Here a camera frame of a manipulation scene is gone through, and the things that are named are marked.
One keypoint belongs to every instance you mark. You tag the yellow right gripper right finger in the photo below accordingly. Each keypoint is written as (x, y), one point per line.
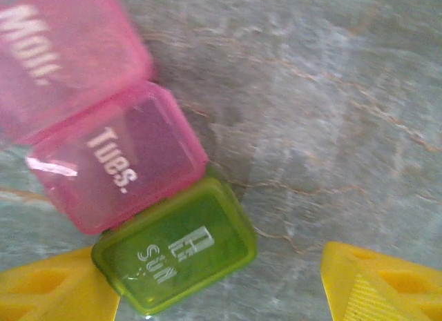
(386, 290)

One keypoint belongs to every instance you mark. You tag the green pill box marked Sun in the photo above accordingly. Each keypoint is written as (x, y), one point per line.
(186, 252)

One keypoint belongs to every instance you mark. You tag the pink pill box marked Tues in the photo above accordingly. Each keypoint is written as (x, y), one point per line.
(138, 155)

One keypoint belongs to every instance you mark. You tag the pink pill box marked Mon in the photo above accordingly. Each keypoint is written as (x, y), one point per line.
(76, 51)

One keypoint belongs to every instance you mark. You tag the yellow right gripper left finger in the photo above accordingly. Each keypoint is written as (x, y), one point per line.
(45, 293)

